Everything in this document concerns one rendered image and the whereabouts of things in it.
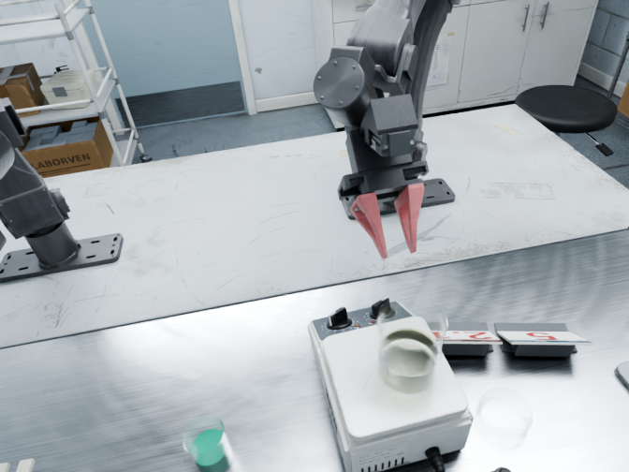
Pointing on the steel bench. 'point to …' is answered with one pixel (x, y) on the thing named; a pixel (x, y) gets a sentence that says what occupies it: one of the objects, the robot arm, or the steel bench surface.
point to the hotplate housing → (436, 435)
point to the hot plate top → (358, 367)
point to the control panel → (344, 328)
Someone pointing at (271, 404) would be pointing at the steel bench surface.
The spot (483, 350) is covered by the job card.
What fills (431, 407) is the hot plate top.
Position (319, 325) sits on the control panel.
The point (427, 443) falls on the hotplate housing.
